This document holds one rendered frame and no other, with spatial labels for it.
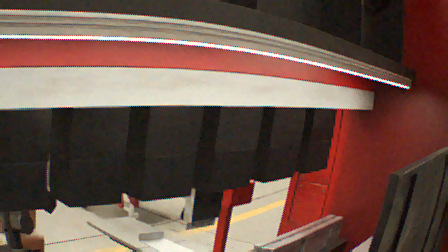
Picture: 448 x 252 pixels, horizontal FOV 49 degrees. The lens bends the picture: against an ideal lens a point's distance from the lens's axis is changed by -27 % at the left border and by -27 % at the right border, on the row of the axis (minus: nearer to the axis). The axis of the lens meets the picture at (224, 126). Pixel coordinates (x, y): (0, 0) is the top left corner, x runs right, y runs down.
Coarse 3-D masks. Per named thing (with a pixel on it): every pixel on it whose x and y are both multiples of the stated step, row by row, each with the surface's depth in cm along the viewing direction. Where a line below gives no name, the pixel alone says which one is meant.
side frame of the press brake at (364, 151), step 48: (432, 0) 175; (432, 48) 178; (384, 96) 192; (432, 96) 179; (336, 144) 204; (384, 144) 192; (432, 144) 179; (288, 192) 215; (336, 192) 204; (384, 192) 192
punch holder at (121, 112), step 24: (72, 120) 88; (96, 120) 93; (120, 120) 98; (72, 144) 89; (96, 144) 94; (120, 144) 99; (48, 168) 92; (72, 168) 89; (96, 168) 95; (120, 168) 100; (72, 192) 90; (96, 192) 95; (120, 192) 101
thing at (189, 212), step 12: (192, 192) 125; (204, 192) 127; (216, 192) 131; (192, 204) 125; (204, 204) 128; (216, 204) 131; (192, 216) 125; (204, 216) 129; (216, 216) 132; (192, 228) 128
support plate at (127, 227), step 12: (96, 228) 137; (108, 228) 138; (120, 228) 141; (132, 228) 144; (144, 228) 146; (156, 228) 149; (120, 240) 132; (132, 240) 134; (168, 240) 141; (180, 240) 143
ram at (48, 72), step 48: (0, 48) 70; (48, 48) 79; (96, 48) 89; (144, 48) 99; (192, 48) 110; (0, 96) 72; (48, 96) 82; (96, 96) 92; (144, 96) 102; (192, 96) 113; (240, 96) 125; (288, 96) 141; (336, 96) 164
